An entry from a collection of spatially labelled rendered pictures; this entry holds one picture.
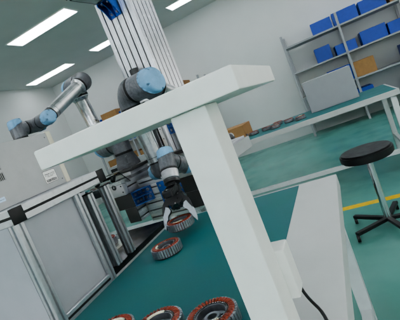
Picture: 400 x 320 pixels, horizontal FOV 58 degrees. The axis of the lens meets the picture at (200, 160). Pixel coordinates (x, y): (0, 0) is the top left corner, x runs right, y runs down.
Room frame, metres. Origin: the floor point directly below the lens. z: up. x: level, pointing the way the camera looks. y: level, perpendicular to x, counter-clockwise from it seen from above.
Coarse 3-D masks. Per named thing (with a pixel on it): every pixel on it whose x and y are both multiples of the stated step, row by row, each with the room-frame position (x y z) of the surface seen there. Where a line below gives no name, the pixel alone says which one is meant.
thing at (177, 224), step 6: (180, 216) 1.45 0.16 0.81; (186, 216) 1.42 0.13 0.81; (168, 222) 1.41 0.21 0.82; (174, 222) 1.38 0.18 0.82; (180, 222) 1.36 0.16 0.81; (186, 222) 1.36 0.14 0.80; (192, 222) 1.38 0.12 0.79; (168, 228) 1.38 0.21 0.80; (174, 228) 1.36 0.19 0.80; (180, 228) 1.35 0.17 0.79; (186, 228) 1.36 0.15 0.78
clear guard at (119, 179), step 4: (112, 176) 1.54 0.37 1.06; (116, 176) 1.60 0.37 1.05; (120, 176) 1.60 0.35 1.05; (104, 180) 1.48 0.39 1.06; (108, 180) 1.63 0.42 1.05; (112, 180) 1.63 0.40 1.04; (116, 180) 1.63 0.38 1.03; (120, 180) 1.63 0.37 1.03; (124, 180) 1.63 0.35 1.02; (128, 180) 1.63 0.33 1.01; (100, 184) 1.65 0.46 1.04; (108, 184) 1.65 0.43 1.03; (112, 184) 1.65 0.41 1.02; (116, 184) 1.65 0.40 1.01; (120, 184) 1.66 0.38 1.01; (92, 188) 1.68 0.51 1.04; (96, 188) 1.68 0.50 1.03; (80, 192) 1.34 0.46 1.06
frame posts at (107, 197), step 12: (108, 192) 1.37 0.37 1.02; (96, 204) 1.29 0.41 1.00; (108, 204) 1.38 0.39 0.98; (96, 216) 1.27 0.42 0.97; (120, 216) 1.38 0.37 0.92; (96, 228) 1.28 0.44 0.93; (120, 228) 1.37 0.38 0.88; (108, 240) 1.28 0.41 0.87; (108, 252) 1.28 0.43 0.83; (132, 252) 1.37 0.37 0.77
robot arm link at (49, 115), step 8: (80, 72) 2.22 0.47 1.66; (72, 80) 2.16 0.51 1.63; (80, 80) 2.15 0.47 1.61; (88, 80) 2.20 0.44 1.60; (72, 88) 2.10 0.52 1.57; (80, 88) 2.14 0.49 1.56; (88, 88) 2.22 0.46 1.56; (64, 96) 2.05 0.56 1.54; (72, 96) 2.08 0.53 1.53; (56, 104) 1.99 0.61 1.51; (64, 104) 2.03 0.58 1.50; (48, 112) 1.92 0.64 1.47; (56, 112) 1.97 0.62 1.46; (40, 120) 1.92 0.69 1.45; (48, 120) 1.91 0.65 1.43; (56, 120) 1.95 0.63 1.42
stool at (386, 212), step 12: (372, 144) 2.40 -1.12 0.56; (384, 144) 2.28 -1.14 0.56; (348, 156) 2.34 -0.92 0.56; (360, 156) 2.23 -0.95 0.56; (372, 156) 2.19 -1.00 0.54; (384, 156) 2.19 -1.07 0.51; (372, 168) 2.34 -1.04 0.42; (372, 180) 2.35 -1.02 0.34; (384, 204) 2.34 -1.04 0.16; (396, 204) 2.50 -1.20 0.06; (360, 216) 2.53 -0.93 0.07; (372, 216) 2.45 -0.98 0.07; (384, 216) 2.36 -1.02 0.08; (396, 216) 2.32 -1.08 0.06; (372, 228) 2.31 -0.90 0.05; (360, 240) 2.28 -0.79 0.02
